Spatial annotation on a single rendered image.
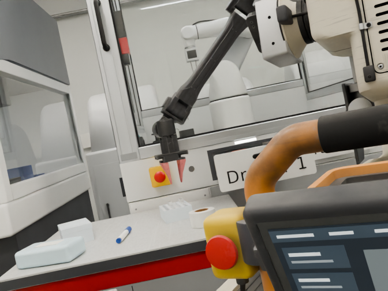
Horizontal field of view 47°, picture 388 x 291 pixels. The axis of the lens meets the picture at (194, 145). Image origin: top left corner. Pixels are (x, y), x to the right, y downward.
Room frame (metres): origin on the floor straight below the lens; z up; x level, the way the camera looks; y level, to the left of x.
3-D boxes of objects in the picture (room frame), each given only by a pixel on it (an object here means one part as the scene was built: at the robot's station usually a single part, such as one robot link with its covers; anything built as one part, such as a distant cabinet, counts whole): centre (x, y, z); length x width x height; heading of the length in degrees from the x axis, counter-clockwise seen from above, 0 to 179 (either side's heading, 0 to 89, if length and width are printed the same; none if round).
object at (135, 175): (2.13, -0.22, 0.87); 1.02 x 0.95 x 0.14; 91
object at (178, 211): (1.38, 0.10, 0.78); 0.12 x 0.08 x 0.04; 11
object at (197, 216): (1.20, 0.01, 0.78); 0.07 x 0.07 x 0.04
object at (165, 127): (1.44, 0.08, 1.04); 0.07 x 0.06 x 0.07; 15
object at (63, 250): (1.13, 0.41, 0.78); 0.15 x 0.10 x 0.04; 78
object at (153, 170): (1.62, 0.14, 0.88); 0.07 x 0.05 x 0.07; 91
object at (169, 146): (1.44, 0.08, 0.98); 0.10 x 0.07 x 0.07; 101
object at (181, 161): (1.44, 0.08, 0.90); 0.07 x 0.07 x 0.09; 11
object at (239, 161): (1.33, -0.19, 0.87); 0.29 x 0.02 x 0.11; 91
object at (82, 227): (1.33, 0.40, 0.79); 0.13 x 0.09 x 0.05; 21
